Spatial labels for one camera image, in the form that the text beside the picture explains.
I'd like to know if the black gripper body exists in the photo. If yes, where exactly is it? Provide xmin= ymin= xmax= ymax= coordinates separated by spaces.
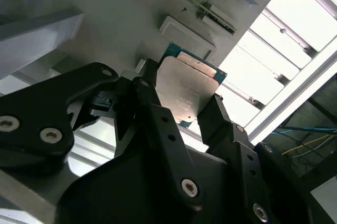
xmin=56 ymin=142 xmax=248 ymax=224

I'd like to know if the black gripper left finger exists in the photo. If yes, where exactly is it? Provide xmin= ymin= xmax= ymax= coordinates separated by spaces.
xmin=0 ymin=59 xmax=206 ymax=207

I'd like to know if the silver topped CPU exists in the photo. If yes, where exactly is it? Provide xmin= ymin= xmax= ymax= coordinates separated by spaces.
xmin=156 ymin=42 xmax=227 ymax=129

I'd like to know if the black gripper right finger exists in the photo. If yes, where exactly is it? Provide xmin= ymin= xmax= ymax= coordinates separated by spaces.
xmin=197 ymin=94 xmax=321 ymax=224

